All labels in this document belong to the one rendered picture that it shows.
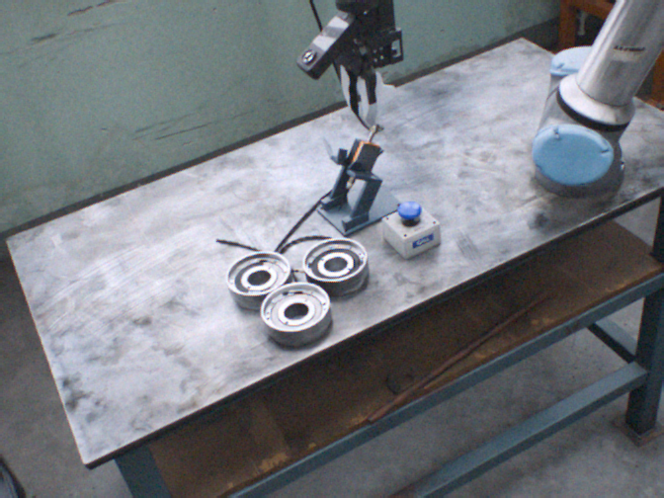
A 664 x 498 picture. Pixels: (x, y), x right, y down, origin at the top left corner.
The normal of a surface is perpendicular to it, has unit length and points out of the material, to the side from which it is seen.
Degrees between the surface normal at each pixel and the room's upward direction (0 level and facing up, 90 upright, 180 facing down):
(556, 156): 97
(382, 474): 0
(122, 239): 0
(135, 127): 90
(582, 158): 97
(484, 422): 0
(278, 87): 90
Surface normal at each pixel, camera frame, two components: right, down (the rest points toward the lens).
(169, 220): -0.13, -0.76
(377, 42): 0.51, 0.51
